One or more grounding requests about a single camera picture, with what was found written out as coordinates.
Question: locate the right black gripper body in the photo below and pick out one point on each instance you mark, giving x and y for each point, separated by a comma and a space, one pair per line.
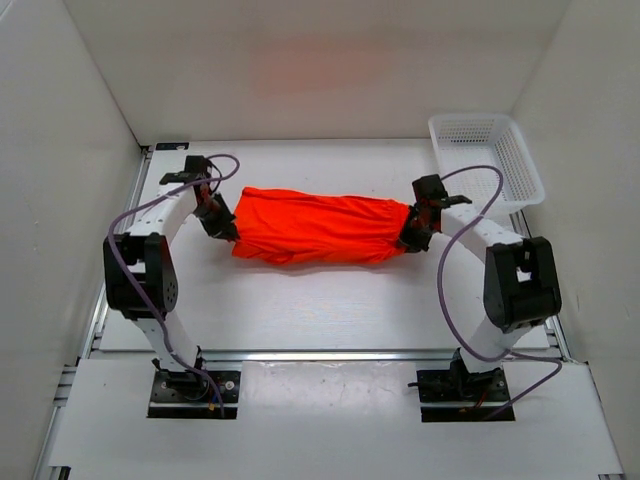
422, 229

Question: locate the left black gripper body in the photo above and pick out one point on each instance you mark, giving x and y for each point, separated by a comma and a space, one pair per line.
212, 211

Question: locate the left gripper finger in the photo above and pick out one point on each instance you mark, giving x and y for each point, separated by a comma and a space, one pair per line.
224, 232
228, 217

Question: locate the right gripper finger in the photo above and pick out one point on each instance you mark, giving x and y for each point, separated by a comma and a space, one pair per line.
411, 232
417, 245

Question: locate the orange shorts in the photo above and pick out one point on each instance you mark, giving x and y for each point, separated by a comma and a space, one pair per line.
286, 227

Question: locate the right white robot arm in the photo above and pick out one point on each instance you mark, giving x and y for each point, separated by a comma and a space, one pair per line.
520, 283

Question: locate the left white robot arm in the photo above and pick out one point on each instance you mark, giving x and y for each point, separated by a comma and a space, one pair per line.
140, 278

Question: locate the black label sticker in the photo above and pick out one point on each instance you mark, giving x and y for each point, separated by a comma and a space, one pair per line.
171, 146

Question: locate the white plastic basket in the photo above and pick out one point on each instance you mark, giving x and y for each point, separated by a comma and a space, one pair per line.
479, 148

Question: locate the front aluminium rail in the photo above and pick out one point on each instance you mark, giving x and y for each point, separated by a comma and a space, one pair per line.
328, 355

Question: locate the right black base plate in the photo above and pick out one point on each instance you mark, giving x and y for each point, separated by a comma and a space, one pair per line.
448, 397

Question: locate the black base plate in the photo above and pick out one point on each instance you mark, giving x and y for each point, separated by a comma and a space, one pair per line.
185, 395
448, 397

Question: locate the right aluminium frame rail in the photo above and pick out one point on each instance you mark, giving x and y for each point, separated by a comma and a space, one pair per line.
596, 275

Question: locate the aluminium frame rail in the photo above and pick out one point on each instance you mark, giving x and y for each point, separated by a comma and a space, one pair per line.
90, 329
596, 275

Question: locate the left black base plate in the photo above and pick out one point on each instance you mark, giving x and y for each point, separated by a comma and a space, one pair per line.
185, 395

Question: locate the left aluminium frame rail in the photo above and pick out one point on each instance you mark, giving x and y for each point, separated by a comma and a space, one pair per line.
90, 329

